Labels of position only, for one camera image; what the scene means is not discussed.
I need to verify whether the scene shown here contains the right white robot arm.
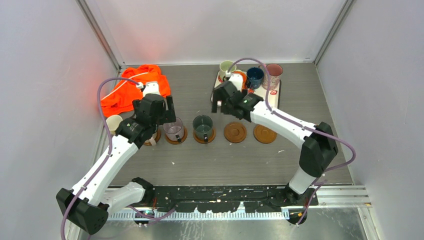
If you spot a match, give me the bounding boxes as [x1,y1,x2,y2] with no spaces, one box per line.
[211,81,339,205]

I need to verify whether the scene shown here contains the dark blue mug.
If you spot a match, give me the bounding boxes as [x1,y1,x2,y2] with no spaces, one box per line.
[245,67,265,90]

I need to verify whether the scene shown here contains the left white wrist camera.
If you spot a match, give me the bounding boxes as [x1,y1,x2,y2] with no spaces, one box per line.
[136,81,161,97]

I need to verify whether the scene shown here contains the orange cloth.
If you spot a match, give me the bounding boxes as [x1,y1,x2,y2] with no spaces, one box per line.
[100,64,171,118]

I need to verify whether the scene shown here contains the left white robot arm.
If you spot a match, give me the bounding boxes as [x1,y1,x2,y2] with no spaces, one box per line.
[56,93,176,235]

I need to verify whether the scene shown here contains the cream yellow mug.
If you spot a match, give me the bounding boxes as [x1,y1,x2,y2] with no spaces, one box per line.
[105,115,123,135]

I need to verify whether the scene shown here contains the wooden coaster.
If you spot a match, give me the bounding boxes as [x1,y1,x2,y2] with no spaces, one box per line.
[143,129,162,146]
[192,128,216,144]
[253,124,277,144]
[224,122,247,144]
[165,127,188,145]

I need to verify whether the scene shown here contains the dark green mug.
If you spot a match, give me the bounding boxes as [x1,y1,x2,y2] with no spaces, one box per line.
[192,115,213,143]

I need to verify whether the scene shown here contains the light green mug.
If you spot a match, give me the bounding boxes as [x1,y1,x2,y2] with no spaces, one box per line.
[218,60,237,83]

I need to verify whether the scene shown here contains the white strawberry tray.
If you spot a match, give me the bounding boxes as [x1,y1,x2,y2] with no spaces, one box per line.
[212,72,281,108]

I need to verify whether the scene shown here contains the white pink-handled mug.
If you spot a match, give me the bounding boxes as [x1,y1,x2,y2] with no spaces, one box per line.
[144,132,158,146]

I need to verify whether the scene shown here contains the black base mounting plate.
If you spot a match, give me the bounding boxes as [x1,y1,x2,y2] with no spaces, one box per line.
[133,185,319,213]

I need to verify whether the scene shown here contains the lilac mug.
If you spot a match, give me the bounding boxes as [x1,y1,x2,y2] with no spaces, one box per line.
[162,117,185,144]

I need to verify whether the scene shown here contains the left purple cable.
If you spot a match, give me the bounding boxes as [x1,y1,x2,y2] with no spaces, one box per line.
[60,77,176,240]

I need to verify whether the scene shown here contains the pink speckled mug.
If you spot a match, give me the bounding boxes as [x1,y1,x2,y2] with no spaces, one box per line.
[262,63,283,91]

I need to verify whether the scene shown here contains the orange mug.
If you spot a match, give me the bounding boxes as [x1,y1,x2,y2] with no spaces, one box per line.
[241,71,248,90]

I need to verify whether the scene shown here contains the aluminium front rail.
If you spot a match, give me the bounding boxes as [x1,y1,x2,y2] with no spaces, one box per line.
[108,209,290,221]

